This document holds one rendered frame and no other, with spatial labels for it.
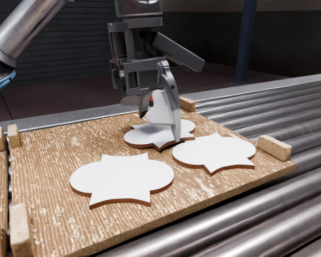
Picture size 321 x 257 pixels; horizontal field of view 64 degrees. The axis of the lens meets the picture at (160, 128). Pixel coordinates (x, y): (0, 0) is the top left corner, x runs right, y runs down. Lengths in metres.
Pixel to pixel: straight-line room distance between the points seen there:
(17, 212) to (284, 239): 0.30
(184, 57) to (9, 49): 0.58
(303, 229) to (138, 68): 0.32
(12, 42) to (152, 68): 0.56
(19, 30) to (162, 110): 0.58
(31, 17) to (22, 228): 0.68
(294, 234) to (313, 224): 0.04
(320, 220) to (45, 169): 0.40
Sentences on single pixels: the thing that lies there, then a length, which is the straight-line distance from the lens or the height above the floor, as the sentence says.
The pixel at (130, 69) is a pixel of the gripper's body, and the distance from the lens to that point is 0.41.
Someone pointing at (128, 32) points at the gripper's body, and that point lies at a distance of 0.43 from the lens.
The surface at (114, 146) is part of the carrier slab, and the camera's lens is 0.48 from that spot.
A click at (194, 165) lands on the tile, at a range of 0.41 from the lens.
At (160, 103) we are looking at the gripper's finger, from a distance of 0.43.
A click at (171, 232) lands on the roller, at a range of 0.33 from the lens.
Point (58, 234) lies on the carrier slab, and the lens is 0.33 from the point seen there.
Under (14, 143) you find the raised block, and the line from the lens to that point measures 0.53.
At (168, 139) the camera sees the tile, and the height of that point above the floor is 0.95.
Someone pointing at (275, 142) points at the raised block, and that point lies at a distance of 0.47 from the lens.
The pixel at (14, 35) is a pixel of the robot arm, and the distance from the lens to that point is 0.90.
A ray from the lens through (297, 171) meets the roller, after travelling 0.52.
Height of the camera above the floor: 1.16
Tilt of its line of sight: 24 degrees down
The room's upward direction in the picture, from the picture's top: straight up
